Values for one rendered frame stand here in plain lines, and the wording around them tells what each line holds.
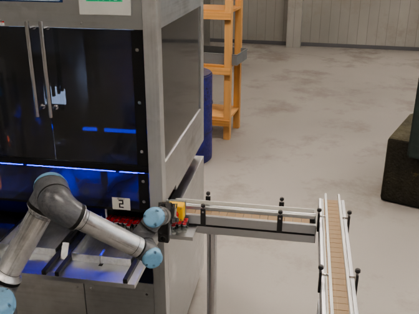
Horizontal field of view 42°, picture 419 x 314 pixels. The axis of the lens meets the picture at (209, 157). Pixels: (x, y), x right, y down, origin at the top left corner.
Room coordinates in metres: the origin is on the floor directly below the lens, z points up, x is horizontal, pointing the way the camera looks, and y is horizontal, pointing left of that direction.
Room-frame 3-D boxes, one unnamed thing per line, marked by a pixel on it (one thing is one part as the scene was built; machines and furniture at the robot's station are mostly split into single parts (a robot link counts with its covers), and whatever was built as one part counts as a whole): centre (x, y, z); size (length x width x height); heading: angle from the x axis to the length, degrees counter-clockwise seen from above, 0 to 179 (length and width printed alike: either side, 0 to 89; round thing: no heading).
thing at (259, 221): (2.27, -0.16, 0.92); 0.69 x 0.15 x 0.16; 80
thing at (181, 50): (2.65, 0.13, 1.50); 0.85 x 0.01 x 0.59; 170
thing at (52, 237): (2.17, 0.75, 0.90); 0.34 x 0.26 x 0.04; 170
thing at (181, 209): (2.18, 0.15, 0.99); 0.08 x 0.07 x 0.07; 170
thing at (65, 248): (1.93, 0.62, 0.91); 0.14 x 0.03 x 0.06; 169
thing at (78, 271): (2.07, 0.59, 0.87); 0.70 x 0.48 x 0.02; 80
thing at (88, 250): (2.09, 0.42, 0.90); 0.34 x 0.26 x 0.04; 170
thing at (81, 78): (2.23, 0.48, 1.50); 0.43 x 0.01 x 0.59; 80
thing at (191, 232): (2.22, 0.13, 0.87); 0.14 x 0.13 x 0.02; 170
